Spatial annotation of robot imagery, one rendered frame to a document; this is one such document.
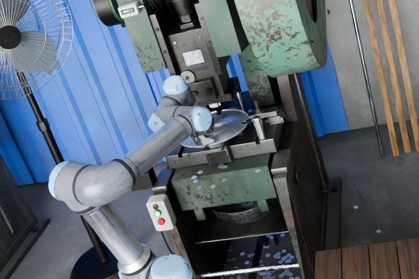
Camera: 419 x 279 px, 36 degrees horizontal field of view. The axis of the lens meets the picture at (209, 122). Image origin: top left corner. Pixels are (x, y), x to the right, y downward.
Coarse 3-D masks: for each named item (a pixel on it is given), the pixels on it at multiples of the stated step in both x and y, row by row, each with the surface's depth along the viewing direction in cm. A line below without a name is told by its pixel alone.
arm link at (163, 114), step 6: (162, 102) 208; (168, 102) 207; (174, 102) 208; (156, 108) 208; (162, 108) 206; (168, 108) 204; (174, 108) 203; (156, 114) 206; (162, 114) 205; (168, 114) 203; (150, 120) 205; (156, 120) 204; (162, 120) 204; (168, 120) 203; (150, 126) 207; (156, 126) 205
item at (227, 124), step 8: (216, 112) 262; (224, 112) 259; (232, 112) 257; (240, 112) 255; (216, 120) 253; (224, 120) 251; (232, 120) 250; (240, 120) 248; (216, 128) 246; (224, 128) 245; (232, 128) 244; (240, 128) 242; (216, 136) 242; (224, 136) 239; (232, 136) 237; (184, 144) 244; (192, 144) 242; (208, 144) 236
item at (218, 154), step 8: (216, 144) 236; (224, 144) 236; (192, 152) 236; (200, 152) 235; (208, 152) 234; (216, 152) 248; (224, 152) 247; (208, 160) 250; (216, 160) 249; (224, 160) 249; (232, 160) 249
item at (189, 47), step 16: (176, 32) 239; (192, 32) 237; (176, 48) 241; (192, 48) 240; (176, 64) 245; (192, 64) 243; (208, 64) 242; (192, 80) 245; (208, 80) 241; (224, 80) 249; (208, 96) 244
